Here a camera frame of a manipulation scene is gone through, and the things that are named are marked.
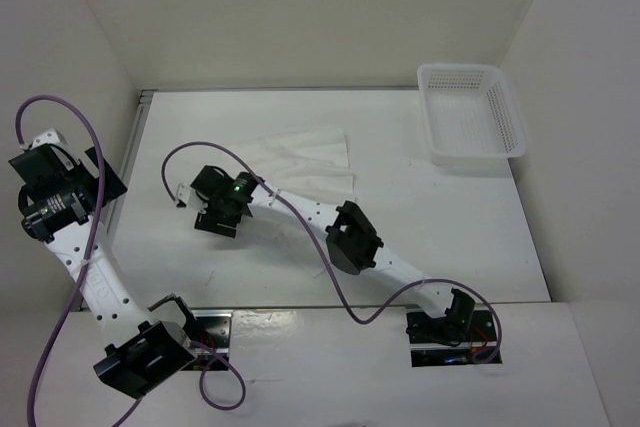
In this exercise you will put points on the white perforated plastic basket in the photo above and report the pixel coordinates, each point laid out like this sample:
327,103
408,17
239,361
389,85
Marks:
471,117

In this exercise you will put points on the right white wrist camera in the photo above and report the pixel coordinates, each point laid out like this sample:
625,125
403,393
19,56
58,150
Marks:
185,197

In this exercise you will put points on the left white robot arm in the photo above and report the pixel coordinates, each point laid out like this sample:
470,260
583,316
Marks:
57,202

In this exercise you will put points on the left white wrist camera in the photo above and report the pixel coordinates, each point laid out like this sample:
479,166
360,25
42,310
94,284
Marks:
51,137

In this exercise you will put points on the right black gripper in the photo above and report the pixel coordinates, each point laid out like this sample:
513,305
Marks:
209,222

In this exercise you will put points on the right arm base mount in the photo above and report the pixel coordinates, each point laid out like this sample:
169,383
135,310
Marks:
474,349

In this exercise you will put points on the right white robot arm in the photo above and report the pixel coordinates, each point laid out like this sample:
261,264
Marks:
342,234

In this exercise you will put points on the white pleated skirt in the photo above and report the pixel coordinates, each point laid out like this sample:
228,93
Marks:
313,163

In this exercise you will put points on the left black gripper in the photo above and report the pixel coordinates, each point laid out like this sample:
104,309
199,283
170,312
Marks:
113,186

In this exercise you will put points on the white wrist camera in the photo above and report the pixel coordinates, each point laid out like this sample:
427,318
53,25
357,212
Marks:
51,137
185,197

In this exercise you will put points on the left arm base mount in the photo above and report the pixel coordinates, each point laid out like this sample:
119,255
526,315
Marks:
216,329

